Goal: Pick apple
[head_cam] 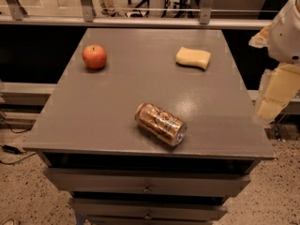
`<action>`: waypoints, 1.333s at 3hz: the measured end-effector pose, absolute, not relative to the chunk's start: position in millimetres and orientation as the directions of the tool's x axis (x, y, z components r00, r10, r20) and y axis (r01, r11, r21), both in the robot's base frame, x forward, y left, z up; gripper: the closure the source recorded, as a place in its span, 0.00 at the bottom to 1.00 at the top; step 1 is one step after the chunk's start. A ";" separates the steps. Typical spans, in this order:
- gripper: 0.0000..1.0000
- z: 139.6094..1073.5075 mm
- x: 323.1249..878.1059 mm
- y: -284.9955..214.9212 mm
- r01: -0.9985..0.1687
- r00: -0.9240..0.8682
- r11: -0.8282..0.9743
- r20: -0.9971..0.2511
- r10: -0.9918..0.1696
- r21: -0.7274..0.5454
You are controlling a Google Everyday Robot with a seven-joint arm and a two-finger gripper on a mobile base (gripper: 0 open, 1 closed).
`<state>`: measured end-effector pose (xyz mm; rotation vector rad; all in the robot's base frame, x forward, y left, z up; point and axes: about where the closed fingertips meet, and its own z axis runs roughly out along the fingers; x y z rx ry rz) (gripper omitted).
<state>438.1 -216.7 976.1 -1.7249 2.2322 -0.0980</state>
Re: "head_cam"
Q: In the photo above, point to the lower drawer knob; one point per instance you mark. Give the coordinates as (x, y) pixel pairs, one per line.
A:
(148, 217)

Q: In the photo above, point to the black office chair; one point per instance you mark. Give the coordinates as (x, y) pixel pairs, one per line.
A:
(138, 5)

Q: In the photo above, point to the person legs in background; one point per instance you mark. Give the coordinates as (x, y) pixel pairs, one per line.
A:
(108, 8)

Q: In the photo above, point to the black power adapter with cable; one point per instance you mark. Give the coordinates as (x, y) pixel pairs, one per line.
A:
(15, 151)

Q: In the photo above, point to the gold soda can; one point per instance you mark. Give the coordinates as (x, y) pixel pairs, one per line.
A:
(164, 125)

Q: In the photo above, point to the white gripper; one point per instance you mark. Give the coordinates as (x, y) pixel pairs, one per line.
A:
(285, 37)

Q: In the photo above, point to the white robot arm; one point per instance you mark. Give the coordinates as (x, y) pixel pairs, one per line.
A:
(282, 40)

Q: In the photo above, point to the upper drawer knob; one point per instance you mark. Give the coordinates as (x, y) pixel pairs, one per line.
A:
(147, 190)

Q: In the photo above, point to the metal railing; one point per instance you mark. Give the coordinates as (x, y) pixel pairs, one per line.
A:
(202, 14)

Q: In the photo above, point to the red apple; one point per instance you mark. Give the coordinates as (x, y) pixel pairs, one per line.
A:
(94, 56)

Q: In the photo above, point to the grey drawer cabinet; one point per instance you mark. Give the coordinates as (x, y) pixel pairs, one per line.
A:
(94, 149)

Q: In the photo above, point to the yellow sponge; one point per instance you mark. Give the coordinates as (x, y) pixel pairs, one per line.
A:
(193, 58)

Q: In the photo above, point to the drawer knob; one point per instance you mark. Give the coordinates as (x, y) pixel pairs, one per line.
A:
(147, 190)
(148, 217)

